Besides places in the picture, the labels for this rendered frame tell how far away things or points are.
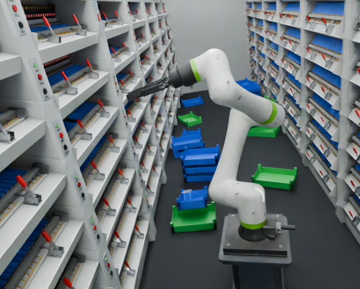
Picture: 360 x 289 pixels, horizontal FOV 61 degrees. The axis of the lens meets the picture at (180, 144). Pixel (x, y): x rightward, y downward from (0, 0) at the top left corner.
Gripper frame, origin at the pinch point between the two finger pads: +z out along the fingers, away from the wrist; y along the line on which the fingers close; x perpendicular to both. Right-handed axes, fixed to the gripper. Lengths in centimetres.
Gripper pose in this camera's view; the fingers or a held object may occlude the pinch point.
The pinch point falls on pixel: (135, 94)
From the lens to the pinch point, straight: 129.4
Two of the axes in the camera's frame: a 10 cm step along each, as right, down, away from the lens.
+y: 0.6, -4.2, 9.0
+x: -3.8, -8.5, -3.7
